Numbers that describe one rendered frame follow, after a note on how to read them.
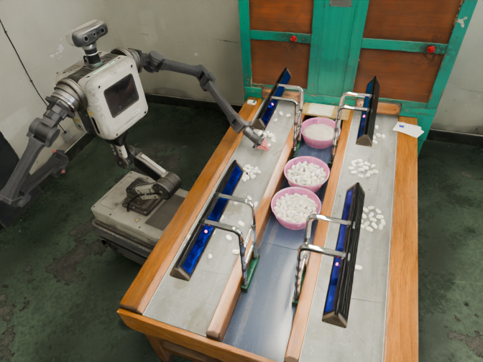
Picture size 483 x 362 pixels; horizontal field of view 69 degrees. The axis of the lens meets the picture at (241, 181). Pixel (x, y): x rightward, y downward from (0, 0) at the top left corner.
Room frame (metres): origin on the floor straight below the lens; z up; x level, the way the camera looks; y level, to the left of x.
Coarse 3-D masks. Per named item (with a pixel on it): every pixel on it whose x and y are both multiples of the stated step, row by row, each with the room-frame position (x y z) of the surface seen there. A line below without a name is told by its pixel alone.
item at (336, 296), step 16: (352, 192) 1.02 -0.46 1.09; (352, 208) 0.91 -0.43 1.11; (352, 224) 0.84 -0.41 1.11; (352, 240) 0.77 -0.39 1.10; (352, 256) 0.71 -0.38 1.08; (336, 272) 0.65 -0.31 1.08; (352, 272) 0.66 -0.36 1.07; (336, 288) 0.58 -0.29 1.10; (336, 304) 0.52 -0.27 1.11; (336, 320) 0.49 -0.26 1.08
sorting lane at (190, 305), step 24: (288, 120) 2.10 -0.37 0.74; (240, 144) 1.87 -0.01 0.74; (264, 168) 1.61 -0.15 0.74; (240, 192) 1.42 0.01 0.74; (240, 216) 1.24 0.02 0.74; (216, 240) 1.09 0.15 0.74; (216, 264) 0.95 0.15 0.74; (168, 288) 0.85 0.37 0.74; (192, 288) 0.84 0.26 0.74; (216, 288) 0.83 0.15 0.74; (144, 312) 0.74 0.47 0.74; (168, 312) 0.73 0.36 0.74; (192, 312) 0.72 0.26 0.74
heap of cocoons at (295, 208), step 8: (280, 200) 1.33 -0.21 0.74; (288, 200) 1.33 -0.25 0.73; (296, 200) 1.33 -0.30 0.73; (304, 200) 1.32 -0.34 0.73; (312, 200) 1.31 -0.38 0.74; (280, 208) 1.27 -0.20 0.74; (288, 208) 1.27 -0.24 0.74; (296, 208) 1.27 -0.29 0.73; (304, 208) 1.27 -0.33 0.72; (312, 208) 1.25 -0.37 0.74; (280, 216) 1.22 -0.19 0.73; (288, 216) 1.21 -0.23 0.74; (296, 216) 1.20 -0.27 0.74; (304, 216) 1.20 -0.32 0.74
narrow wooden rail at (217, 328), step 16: (288, 144) 1.79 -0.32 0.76; (288, 160) 1.68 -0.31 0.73; (272, 176) 1.51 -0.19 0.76; (272, 192) 1.37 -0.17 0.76; (256, 224) 1.16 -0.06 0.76; (240, 272) 0.88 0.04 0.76; (224, 288) 0.81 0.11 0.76; (240, 288) 0.84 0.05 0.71; (224, 304) 0.73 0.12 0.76; (224, 320) 0.66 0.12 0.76; (208, 336) 0.61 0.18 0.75
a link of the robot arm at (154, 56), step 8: (152, 56) 1.94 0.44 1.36; (160, 56) 1.98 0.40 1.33; (160, 64) 1.99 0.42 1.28; (168, 64) 2.00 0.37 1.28; (176, 64) 2.05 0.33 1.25; (184, 64) 2.10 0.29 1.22; (152, 72) 1.95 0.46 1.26; (184, 72) 2.07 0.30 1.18; (192, 72) 2.10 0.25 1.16; (200, 72) 2.13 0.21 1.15; (200, 80) 2.13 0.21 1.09; (208, 80) 2.09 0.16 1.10
